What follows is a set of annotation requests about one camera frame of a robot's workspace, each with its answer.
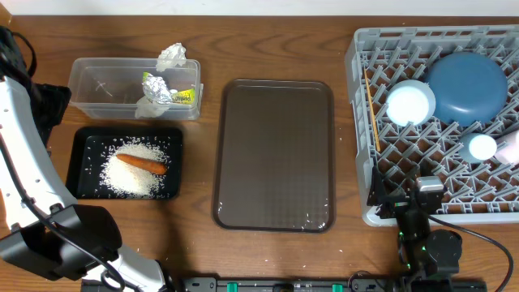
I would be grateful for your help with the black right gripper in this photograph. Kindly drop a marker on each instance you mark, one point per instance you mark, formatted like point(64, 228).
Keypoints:
point(395, 204)

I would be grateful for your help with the wooden chopstick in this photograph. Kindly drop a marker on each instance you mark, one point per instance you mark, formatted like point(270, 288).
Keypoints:
point(372, 113)

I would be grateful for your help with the light blue cup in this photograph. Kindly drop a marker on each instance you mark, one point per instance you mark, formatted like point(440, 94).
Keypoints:
point(477, 147)

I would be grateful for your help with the light blue bowl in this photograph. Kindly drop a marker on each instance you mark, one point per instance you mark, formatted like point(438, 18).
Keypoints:
point(410, 102)

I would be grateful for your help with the pile of white rice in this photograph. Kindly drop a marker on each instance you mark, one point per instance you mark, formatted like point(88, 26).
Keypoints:
point(104, 176)

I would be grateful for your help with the yellow silver snack wrapper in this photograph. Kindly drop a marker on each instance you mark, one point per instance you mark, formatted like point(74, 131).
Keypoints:
point(157, 91)

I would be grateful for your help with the orange carrot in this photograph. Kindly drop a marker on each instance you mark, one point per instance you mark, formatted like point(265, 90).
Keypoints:
point(154, 167)

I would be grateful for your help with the white paper napkin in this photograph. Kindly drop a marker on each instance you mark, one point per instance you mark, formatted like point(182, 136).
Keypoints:
point(173, 56)

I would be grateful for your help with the dark blue plate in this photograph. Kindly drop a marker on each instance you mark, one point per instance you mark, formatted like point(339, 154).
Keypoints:
point(468, 88)

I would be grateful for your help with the white cup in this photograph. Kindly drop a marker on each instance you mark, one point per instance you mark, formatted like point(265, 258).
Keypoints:
point(508, 151)

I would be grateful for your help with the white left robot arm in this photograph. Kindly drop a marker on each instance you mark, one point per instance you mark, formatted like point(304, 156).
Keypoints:
point(52, 234)

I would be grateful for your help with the grey dishwasher rack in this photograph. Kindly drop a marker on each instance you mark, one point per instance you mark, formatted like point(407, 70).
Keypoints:
point(479, 193)

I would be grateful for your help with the black tray bin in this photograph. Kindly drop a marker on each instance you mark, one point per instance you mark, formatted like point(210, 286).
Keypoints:
point(173, 168)

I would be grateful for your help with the clear plastic bin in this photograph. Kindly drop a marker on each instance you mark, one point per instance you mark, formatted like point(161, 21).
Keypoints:
point(113, 88)

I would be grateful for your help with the brown serving tray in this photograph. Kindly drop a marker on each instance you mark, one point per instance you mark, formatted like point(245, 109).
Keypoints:
point(275, 167)

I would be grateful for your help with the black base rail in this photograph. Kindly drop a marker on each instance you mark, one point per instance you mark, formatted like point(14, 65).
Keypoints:
point(357, 283)

